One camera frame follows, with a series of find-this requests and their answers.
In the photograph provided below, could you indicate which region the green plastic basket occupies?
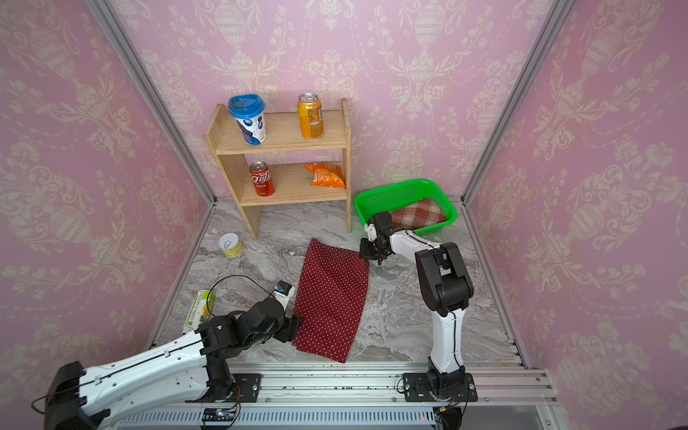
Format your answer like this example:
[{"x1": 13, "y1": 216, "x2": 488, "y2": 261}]
[{"x1": 354, "y1": 178, "x2": 458, "y2": 235}]

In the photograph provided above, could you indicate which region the red polka dot skirt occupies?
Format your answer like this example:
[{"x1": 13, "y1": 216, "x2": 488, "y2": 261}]
[{"x1": 293, "y1": 238, "x2": 369, "y2": 363}]

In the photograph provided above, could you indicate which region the red plaid skirt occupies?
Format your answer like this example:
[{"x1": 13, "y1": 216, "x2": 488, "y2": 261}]
[{"x1": 392, "y1": 199, "x2": 447, "y2": 230}]

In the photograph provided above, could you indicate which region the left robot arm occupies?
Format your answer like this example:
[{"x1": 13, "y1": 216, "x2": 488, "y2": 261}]
[{"x1": 43, "y1": 297, "x2": 304, "y2": 429}]

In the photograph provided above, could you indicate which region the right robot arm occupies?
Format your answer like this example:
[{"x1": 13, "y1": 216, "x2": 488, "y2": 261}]
[{"x1": 360, "y1": 211, "x2": 478, "y2": 404}]

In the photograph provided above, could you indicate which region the green white carton box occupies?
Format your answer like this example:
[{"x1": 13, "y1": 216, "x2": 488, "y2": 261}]
[{"x1": 182, "y1": 290, "x2": 216, "y2": 334}]

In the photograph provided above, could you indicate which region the orange snack bag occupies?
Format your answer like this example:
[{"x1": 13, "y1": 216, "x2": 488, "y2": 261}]
[{"x1": 305, "y1": 162, "x2": 346, "y2": 188}]

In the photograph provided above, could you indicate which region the small yellow tin can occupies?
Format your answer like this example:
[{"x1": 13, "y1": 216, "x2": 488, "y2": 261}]
[{"x1": 218, "y1": 233, "x2": 244, "y2": 258}]

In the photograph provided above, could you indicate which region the wooden two-tier shelf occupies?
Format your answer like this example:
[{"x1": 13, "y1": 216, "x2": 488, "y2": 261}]
[{"x1": 202, "y1": 99, "x2": 353, "y2": 240}]

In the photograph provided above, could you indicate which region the small black circuit board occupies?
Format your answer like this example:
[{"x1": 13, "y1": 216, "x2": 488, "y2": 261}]
[{"x1": 201, "y1": 407, "x2": 240, "y2": 427}]

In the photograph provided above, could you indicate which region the red cola can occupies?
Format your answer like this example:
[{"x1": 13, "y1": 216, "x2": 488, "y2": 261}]
[{"x1": 249, "y1": 161, "x2": 275, "y2": 197}]

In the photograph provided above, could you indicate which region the orange soda can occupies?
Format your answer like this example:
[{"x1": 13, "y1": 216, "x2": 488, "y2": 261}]
[{"x1": 297, "y1": 92, "x2": 324, "y2": 140}]

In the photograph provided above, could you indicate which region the black connector box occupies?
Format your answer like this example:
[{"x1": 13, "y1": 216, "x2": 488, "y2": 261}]
[{"x1": 434, "y1": 407, "x2": 463, "y2": 430}]

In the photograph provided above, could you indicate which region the blue lidded cup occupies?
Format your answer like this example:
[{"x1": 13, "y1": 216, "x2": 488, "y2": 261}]
[{"x1": 228, "y1": 94, "x2": 267, "y2": 146}]

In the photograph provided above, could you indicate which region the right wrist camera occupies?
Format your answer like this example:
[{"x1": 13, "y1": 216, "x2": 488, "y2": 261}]
[{"x1": 365, "y1": 222, "x2": 377, "y2": 242}]

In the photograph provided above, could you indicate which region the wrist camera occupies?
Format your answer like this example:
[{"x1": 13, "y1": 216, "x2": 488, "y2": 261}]
[
  {"x1": 365, "y1": 222, "x2": 377, "y2": 242},
  {"x1": 272, "y1": 281, "x2": 297, "y2": 311}
]

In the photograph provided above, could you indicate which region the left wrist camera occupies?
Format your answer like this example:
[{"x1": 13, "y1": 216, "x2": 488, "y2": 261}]
[{"x1": 272, "y1": 281, "x2": 297, "y2": 311}]

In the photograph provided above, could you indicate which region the aluminium front rail frame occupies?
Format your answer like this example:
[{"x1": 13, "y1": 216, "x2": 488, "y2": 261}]
[{"x1": 115, "y1": 362, "x2": 567, "y2": 429}]

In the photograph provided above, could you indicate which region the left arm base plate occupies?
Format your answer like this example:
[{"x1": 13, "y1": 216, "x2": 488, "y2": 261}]
[{"x1": 193, "y1": 374, "x2": 263, "y2": 404}]

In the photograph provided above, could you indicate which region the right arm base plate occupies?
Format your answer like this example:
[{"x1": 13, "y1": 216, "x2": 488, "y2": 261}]
[{"x1": 401, "y1": 371, "x2": 478, "y2": 403}]

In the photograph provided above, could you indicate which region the right aluminium corner post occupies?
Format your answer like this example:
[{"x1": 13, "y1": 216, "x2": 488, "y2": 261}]
[{"x1": 461, "y1": 0, "x2": 576, "y2": 205}]

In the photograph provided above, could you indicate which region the aluminium corner post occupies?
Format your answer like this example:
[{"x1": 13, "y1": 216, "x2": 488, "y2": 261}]
[
  {"x1": 85, "y1": 0, "x2": 217, "y2": 205},
  {"x1": 461, "y1": 0, "x2": 576, "y2": 205}
]

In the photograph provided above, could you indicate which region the left aluminium corner post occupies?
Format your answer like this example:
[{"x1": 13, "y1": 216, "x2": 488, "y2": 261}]
[{"x1": 85, "y1": 0, "x2": 217, "y2": 205}]

